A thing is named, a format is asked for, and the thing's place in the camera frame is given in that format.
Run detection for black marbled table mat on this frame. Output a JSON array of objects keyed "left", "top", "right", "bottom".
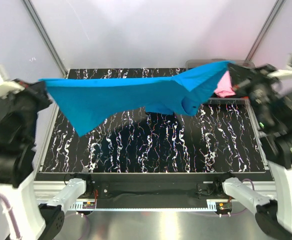
[{"left": 42, "top": 67, "right": 266, "bottom": 174}]

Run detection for pink t shirt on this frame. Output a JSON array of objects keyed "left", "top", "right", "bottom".
[{"left": 214, "top": 71, "right": 236, "bottom": 98}]

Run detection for blue t shirt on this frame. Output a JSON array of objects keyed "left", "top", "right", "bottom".
[{"left": 42, "top": 60, "right": 229, "bottom": 137}]

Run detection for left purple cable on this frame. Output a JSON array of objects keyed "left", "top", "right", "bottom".
[{"left": 0, "top": 184, "right": 91, "bottom": 240}]

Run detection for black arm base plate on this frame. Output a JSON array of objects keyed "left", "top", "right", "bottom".
[{"left": 63, "top": 172, "right": 236, "bottom": 200}]

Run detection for clear plastic bin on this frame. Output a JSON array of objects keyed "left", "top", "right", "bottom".
[{"left": 185, "top": 58, "right": 255, "bottom": 98}]

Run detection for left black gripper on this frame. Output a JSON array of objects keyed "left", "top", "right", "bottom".
[{"left": 0, "top": 76, "right": 53, "bottom": 143}]

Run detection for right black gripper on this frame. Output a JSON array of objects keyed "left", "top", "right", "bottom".
[{"left": 227, "top": 62, "right": 282, "bottom": 130}]

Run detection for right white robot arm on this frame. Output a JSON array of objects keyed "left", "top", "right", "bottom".
[{"left": 213, "top": 59, "right": 292, "bottom": 240}]

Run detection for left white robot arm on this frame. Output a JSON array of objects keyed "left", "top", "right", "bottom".
[{"left": 0, "top": 79, "right": 94, "bottom": 240}]

